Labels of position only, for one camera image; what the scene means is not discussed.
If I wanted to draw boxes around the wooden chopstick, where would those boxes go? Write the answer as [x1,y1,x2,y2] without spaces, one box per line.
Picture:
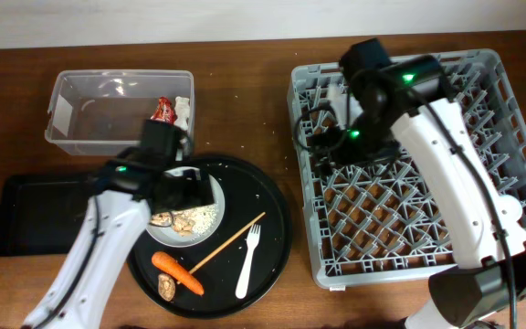
[189,212,266,274]

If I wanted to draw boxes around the brown mushroom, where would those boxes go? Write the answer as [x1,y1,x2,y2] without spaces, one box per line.
[158,273,176,302]

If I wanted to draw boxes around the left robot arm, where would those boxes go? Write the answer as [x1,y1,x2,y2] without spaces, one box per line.
[22,120,214,328]

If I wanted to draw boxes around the clear plastic bin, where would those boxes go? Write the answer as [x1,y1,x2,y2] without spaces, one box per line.
[45,69,195,156]

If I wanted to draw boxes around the small white cup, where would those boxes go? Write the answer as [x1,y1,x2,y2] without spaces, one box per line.
[496,195,526,245]

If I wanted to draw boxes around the rice and peanut shells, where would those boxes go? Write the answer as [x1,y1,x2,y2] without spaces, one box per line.
[150,205,218,236]

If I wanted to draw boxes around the white plastic fork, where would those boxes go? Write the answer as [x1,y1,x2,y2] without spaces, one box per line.
[235,224,261,299]

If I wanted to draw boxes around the grey dishwasher rack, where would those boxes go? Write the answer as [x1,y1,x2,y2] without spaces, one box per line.
[297,49,526,291]

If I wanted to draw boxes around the black rectangular tray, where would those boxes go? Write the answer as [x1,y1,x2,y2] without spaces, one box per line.
[0,173,89,257]

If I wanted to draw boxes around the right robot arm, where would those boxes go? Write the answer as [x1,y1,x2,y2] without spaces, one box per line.
[300,38,526,328]

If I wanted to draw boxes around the orange carrot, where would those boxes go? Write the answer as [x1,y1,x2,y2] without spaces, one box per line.
[152,251,205,296]

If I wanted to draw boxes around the round black tray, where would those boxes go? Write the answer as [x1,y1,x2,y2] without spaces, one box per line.
[128,155,292,319]

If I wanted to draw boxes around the grey plate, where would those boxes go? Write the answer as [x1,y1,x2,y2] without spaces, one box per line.
[147,166,225,248]

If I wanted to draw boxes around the white tissue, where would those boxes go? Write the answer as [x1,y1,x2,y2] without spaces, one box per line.
[174,96,191,131]

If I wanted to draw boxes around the red snack wrapper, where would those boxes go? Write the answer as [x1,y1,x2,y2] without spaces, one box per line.
[151,97,177,124]

